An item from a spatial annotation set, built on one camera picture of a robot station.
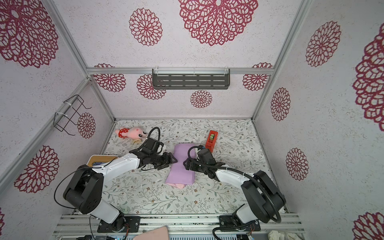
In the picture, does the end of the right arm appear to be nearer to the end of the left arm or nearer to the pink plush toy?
the end of the left arm

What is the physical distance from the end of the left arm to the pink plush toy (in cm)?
33

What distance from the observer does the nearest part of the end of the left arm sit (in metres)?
0.67

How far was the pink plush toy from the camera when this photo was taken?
1.05 meters
